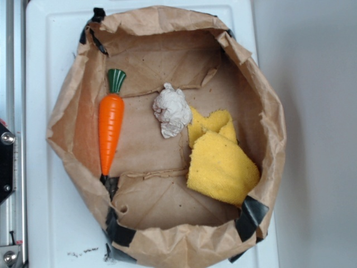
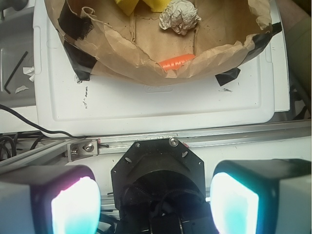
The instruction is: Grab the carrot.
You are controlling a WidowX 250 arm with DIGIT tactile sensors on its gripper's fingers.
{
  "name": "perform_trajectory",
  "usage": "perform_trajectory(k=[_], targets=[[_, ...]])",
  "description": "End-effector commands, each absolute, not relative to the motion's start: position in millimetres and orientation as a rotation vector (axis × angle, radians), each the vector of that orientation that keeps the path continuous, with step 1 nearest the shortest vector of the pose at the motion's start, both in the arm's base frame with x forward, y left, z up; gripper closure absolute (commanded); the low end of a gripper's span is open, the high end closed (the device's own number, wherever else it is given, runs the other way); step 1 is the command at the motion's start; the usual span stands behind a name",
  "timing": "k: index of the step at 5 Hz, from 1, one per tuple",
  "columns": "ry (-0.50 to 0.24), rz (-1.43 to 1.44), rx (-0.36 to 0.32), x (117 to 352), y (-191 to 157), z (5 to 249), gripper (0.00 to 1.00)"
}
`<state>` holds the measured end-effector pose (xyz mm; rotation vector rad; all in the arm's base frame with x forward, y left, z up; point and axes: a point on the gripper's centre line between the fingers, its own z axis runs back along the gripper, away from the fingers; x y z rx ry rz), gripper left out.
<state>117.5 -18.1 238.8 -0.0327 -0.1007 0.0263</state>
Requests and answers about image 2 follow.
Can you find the crumpled white paper ball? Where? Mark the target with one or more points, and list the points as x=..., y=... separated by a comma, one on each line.
x=180, y=15

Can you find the brown paper bag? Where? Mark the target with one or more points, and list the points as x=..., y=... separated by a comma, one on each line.
x=101, y=39

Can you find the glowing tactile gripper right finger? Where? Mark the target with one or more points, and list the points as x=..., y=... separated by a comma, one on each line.
x=268, y=196

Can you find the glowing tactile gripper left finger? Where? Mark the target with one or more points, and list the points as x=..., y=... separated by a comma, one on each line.
x=48, y=200

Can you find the black hex key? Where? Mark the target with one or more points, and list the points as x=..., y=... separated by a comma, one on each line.
x=14, y=71

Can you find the aluminium extrusion rail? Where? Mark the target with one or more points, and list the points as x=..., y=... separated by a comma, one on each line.
x=76, y=148

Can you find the orange plastic carrot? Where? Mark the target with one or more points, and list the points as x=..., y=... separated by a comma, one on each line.
x=176, y=62

